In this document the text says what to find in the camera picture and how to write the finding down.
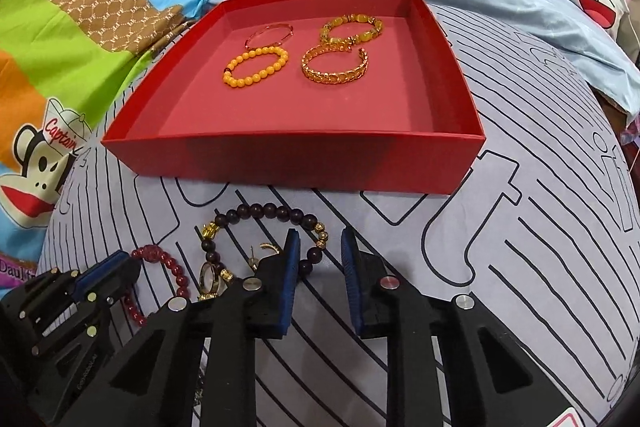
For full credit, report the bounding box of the dark red bead bracelet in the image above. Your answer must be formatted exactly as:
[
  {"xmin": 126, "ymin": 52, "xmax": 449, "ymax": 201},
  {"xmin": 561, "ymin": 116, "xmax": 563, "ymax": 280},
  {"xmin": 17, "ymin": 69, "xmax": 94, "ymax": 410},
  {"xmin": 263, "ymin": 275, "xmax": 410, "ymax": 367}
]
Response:
[{"xmin": 121, "ymin": 244, "xmax": 192, "ymax": 327}]

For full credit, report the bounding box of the gold clover ring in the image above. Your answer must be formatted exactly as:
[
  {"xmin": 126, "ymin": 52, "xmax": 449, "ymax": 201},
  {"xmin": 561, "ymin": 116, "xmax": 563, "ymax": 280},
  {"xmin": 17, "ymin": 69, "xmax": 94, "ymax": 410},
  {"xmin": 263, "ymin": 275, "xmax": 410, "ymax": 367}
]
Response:
[{"xmin": 196, "ymin": 260, "xmax": 236, "ymax": 303}]

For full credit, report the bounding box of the dark wood bead bracelet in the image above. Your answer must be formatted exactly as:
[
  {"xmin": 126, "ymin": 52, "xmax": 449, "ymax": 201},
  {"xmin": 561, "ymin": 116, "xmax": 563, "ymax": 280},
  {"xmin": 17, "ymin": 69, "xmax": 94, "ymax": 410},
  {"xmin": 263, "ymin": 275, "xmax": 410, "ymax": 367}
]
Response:
[{"xmin": 199, "ymin": 202, "xmax": 330, "ymax": 281}]

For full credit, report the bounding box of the gold hoop earring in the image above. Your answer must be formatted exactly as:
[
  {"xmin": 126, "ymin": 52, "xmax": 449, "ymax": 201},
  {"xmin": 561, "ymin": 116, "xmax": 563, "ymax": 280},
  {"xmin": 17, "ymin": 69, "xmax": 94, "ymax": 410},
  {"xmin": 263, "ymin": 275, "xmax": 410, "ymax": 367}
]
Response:
[{"xmin": 247, "ymin": 243, "xmax": 281, "ymax": 273}]

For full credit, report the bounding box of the yellow amber bead bracelet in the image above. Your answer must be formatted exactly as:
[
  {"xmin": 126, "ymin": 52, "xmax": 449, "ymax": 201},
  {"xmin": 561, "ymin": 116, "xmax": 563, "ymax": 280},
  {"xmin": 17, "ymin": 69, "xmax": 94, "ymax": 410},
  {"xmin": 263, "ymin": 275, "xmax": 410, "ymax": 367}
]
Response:
[{"xmin": 221, "ymin": 44, "xmax": 292, "ymax": 90}]

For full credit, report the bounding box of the gold chain bangle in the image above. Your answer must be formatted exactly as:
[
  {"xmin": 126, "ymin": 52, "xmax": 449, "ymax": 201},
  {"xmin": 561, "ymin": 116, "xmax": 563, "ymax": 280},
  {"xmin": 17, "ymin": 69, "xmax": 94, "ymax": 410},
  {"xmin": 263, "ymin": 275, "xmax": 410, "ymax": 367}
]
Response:
[{"xmin": 300, "ymin": 43, "xmax": 370, "ymax": 86}]

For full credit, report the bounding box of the thin gold red bangle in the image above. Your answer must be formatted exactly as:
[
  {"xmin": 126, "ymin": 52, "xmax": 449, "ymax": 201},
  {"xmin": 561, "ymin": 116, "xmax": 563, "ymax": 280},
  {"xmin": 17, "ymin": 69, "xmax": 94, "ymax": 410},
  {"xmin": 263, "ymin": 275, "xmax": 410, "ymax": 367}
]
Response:
[{"xmin": 244, "ymin": 23, "xmax": 294, "ymax": 51}]

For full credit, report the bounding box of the yellow cat-eye bead bracelet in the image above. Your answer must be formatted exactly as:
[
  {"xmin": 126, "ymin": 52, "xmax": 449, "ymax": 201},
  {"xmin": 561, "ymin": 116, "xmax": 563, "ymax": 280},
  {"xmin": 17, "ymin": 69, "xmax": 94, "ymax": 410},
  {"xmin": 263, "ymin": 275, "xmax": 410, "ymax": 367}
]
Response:
[{"xmin": 318, "ymin": 12, "xmax": 385, "ymax": 50}]

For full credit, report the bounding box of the red jewelry tray box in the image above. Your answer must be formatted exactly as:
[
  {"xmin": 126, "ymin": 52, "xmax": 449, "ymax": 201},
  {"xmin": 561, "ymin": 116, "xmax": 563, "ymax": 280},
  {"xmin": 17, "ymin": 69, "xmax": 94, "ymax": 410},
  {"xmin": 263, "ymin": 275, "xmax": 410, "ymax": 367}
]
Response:
[{"xmin": 102, "ymin": 0, "xmax": 485, "ymax": 194}]

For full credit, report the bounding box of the grey striped bed sheet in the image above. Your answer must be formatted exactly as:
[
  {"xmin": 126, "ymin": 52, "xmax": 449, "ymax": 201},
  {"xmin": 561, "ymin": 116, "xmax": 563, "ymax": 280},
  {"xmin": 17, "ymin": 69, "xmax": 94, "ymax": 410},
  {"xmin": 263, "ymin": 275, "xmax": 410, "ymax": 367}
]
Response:
[{"xmin": 39, "ymin": 7, "xmax": 639, "ymax": 426}]

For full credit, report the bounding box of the colourful monkey cartoon blanket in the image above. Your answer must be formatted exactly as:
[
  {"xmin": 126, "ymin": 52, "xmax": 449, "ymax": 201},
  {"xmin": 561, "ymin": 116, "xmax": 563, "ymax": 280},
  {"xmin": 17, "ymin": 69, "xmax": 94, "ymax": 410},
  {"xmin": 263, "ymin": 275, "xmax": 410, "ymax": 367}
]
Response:
[{"xmin": 1, "ymin": 0, "xmax": 208, "ymax": 291}]

